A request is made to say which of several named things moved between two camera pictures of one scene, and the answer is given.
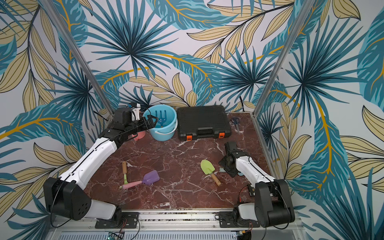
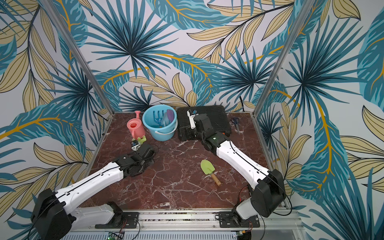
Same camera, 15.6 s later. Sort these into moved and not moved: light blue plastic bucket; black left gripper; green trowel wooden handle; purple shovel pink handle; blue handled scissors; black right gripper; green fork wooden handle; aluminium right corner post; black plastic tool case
Moved: green fork wooden handle; black right gripper; black left gripper; purple shovel pink handle
Not moved: black plastic tool case; green trowel wooden handle; aluminium right corner post; light blue plastic bucket; blue handled scissors
